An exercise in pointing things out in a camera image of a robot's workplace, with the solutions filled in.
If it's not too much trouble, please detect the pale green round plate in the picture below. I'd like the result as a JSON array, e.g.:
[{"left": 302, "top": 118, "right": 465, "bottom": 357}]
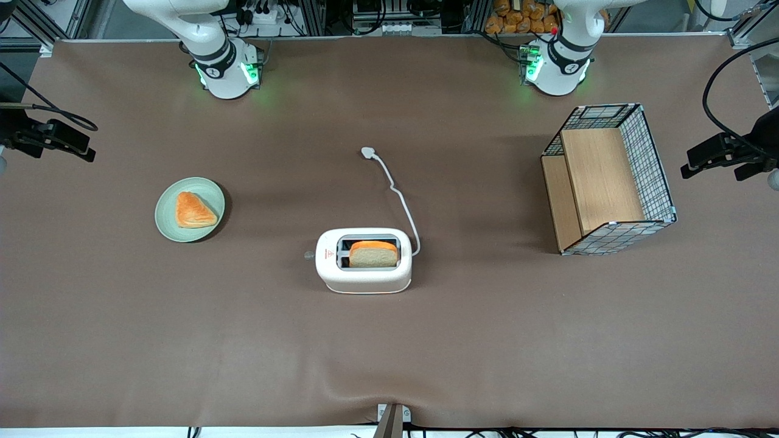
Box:
[{"left": 155, "top": 176, "right": 226, "bottom": 243}]

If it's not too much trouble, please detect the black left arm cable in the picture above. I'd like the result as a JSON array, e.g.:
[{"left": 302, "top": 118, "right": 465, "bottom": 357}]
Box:
[{"left": 702, "top": 38, "right": 779, "bottom": 150}]

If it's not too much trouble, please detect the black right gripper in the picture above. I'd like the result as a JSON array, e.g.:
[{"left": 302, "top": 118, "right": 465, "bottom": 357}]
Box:
[{"left": 0, "top": 105, "right": 97, "bottom": 163}]

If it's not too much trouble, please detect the white power strip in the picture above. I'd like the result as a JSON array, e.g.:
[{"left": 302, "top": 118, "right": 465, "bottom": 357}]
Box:
[{"left": 240, "top": 3, "right": 288, "bottom": 26}]

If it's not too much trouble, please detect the white toaster cable with plug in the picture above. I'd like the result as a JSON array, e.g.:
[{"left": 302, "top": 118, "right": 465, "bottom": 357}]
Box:
[{"left": 360, "top": 146, "right": 422, "bottom": 257}]

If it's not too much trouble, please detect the bag of orange bread rolls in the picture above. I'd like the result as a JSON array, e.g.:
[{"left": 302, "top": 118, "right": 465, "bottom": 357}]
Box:
[{"left": 485, "top": 0, "right": 559, "bottom": 35}]

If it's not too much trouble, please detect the toast bread slice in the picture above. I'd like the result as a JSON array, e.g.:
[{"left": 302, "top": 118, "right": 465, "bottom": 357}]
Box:
[{"left": 348, "top": 240, "right": 400, "bottom": 269}]

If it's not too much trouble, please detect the white two-slot toaster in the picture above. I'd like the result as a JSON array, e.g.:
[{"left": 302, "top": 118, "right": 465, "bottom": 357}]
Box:
[{"left": 315, "top": 228, "right": 413, "bottom": 295}]

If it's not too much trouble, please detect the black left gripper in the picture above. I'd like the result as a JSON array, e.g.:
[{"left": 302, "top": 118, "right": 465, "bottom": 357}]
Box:
[{"left": 680, "top": 106, "right": 779, "bottom": 182}]

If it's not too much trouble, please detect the orange triangular pastry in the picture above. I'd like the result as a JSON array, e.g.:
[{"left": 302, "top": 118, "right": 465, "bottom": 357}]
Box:
[{"left": 175, "top": 191, "right": 219, "bottom": 229}]

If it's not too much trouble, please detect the grey metal table bracket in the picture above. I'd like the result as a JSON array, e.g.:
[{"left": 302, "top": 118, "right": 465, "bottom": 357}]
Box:
[{"left": 376, "top": 403, "right": 412, "bottom": 438}]

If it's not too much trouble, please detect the black wire mesh basket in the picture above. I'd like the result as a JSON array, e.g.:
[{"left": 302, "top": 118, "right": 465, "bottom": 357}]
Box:
[{"left": 540, "top": 102, "right": 677, "bottom": 256}]

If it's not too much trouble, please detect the light wooden shelf insert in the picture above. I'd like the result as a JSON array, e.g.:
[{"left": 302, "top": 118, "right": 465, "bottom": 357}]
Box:
[{"left": 541, "top": 127, "right": 646, "bottom": 253}]

